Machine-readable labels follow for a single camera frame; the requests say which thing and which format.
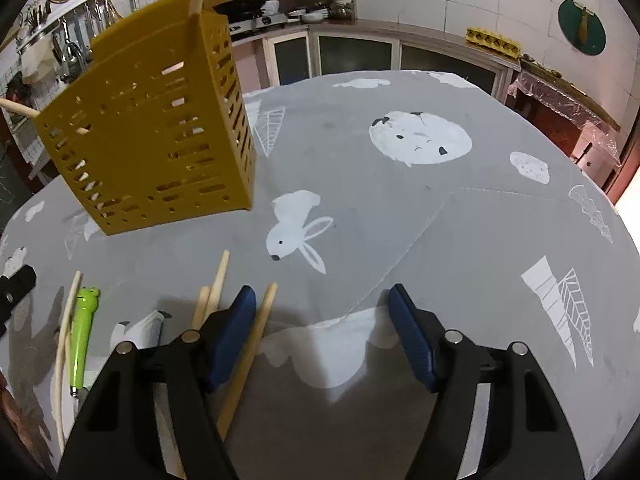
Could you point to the yellow egg tray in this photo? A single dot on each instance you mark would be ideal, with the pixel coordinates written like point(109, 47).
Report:
point(493, 41)

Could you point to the kitchen counter cabinets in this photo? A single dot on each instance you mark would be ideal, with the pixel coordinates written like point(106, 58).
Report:
point(285, 54)

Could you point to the green round wall board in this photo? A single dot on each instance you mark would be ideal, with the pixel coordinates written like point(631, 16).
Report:
point(582, 28)

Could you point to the hanging utensil rack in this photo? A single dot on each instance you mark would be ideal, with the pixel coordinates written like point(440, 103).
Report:
point(61, 46)

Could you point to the green frog handle fork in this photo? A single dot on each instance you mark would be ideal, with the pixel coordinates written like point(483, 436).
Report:
point(87, 302)

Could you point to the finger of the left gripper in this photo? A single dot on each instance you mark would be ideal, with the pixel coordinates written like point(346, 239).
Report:
point(13, 290)

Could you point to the yellow perforated utensil holder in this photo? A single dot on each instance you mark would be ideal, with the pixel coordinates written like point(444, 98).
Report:
point(155, 131)

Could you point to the grey animal print tablecloth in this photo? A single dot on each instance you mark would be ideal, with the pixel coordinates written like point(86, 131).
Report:
point(363, 181)

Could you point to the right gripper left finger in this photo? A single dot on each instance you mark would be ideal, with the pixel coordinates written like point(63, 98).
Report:
point(115, 433)

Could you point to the plastic covered side table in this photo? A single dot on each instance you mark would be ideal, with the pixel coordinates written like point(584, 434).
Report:
point(568, 117)

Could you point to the light blue handle utensil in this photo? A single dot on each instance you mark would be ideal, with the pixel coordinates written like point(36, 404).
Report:
point(155, 325)

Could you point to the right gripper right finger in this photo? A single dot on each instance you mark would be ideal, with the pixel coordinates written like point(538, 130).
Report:
point(527, 435)

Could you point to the black wok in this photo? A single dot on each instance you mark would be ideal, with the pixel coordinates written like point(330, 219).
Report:
point(240, 10)

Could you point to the gas stove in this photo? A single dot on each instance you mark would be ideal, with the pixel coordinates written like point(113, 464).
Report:
point(255, 25)

